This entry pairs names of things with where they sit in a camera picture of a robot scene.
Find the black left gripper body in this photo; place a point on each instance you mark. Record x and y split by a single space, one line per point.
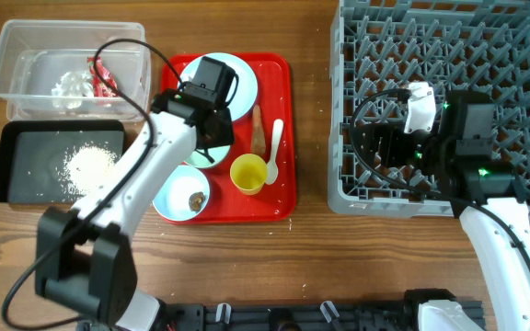
224 135

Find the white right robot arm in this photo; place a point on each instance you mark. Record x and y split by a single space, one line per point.
486 195

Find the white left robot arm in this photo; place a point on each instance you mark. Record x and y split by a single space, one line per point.
84 256

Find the red serving tray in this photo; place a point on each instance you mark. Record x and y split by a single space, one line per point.
274 202

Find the light blue small bowl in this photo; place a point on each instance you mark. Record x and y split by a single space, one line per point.
172 200

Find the black plastic tray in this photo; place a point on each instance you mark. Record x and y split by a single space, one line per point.
31 154

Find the grey dishwasher rack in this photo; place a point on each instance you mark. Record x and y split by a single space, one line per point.
378 45

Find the red snack wrapper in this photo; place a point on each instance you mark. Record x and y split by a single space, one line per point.
103 82

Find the light blue plate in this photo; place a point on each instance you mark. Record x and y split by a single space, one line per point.
246 93

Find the pile of white rice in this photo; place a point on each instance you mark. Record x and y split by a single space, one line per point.
84 167

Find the white tissue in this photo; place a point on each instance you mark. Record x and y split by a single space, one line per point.
68 93

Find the yellow plastic cup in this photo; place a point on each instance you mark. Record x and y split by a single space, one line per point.
248 173

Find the green bowl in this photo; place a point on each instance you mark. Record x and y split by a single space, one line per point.
209 158

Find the clear plastic waste bin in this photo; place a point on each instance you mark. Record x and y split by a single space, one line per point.
35 54

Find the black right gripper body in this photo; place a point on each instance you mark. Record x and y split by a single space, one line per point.
400 148

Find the white plastic spoon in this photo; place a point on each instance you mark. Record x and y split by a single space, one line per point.
272 168

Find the brown food scrap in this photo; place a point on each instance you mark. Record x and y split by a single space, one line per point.
196 201

